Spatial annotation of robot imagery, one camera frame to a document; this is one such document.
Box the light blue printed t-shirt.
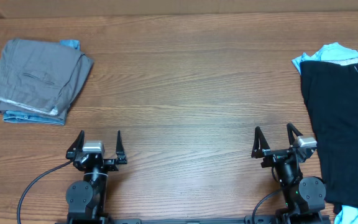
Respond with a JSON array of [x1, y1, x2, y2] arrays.
[[291, 42, 358, 224]]

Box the folded grey trousers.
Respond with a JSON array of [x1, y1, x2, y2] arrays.
[[0, 39, 94, 116]]

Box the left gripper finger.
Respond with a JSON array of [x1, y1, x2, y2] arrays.
[[66, 130, 85, 160], [116, 131, 127, 164]]

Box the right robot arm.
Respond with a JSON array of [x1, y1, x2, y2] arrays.
[[250, 123, 330, 224]]

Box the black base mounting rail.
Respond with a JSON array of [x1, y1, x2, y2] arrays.
[[56, 215, 331, 224]]

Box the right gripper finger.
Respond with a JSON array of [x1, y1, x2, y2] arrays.
[[251, 126, 271, 158], [287, 123, 303, 145]]

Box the folded blue jeans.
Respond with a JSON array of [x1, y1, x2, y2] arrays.
[[2, 39, 81, 126]]

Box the black shorts with mesh lining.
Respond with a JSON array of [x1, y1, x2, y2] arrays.
[[300, 51, 358, 213]]

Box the cardboard backdrop panel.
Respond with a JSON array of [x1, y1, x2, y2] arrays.
[[0, 0, 358, 19]]

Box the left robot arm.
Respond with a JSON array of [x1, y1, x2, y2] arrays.
[[66, 131, 127, 223]]

